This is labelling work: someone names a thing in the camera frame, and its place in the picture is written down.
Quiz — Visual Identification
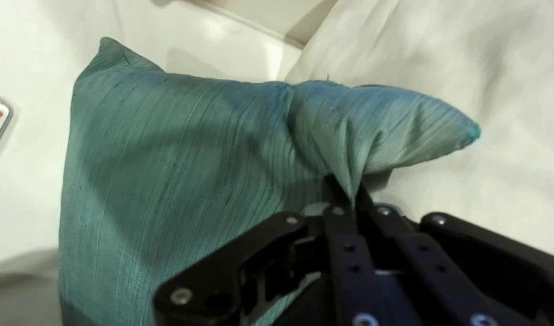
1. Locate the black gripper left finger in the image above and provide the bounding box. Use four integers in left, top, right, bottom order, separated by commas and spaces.
153, 172, 383, 326

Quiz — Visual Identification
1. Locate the teal blue throw pillow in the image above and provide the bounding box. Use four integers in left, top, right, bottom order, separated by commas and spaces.
59, 34, 484, 326

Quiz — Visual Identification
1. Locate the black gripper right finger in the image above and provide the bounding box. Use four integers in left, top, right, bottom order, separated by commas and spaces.
354, 183, 554, 326

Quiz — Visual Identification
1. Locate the white fabric sofa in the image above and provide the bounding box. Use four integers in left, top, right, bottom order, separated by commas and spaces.
0, 0, 554, 326

